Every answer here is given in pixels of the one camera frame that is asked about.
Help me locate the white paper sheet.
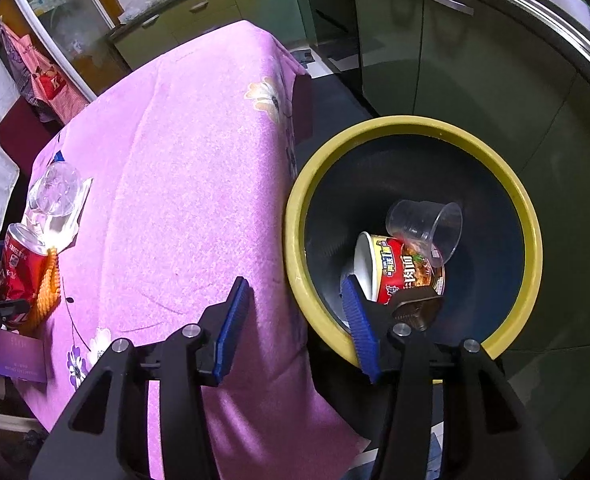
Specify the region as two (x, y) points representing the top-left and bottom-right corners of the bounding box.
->
(22, 177), (94, 253)

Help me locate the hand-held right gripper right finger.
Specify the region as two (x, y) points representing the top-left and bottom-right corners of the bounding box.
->
(341, 276), (560, 480)

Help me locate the glass sliding door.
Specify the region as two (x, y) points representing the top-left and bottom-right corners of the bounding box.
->
(10, 0), (126, 101)

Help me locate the red instant noodle cup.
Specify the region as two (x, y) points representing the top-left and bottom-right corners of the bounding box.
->
(353, 231), (446, 307)

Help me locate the red checked cloth bag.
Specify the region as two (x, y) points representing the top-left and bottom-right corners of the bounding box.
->
(0, 20), (90, 123)

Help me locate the purple cardboard box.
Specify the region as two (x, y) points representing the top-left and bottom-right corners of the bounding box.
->
(0, 328), (47, 383)

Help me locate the red drink can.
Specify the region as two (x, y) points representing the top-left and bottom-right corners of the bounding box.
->
(0, 223), (56, 323)

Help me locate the pink floral tablecloth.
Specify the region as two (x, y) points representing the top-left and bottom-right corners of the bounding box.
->
(12, 20), (370, 480)

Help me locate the green sink-side base cabinet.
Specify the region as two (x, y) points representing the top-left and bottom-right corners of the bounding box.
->
(350, 0), (590, 361)

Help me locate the yellow-rimmed black bin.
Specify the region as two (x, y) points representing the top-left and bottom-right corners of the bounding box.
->
(284, 116), (543, 363)

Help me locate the green stove-side base cabinet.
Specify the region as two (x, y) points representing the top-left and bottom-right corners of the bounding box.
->
(110, 0), (308, 71)

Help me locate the brown snack wrapper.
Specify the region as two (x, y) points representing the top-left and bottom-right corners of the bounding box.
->
(391, 287), (444, 332)

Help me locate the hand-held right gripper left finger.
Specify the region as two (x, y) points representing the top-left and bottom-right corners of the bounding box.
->
(29, 276), (250, 480)

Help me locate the orange crinkled snack wrapper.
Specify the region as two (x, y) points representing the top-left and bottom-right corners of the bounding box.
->
(27, 247), (60, 332)

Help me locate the dark red chair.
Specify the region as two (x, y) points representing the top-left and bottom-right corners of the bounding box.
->
(0, 95), (58, 171)

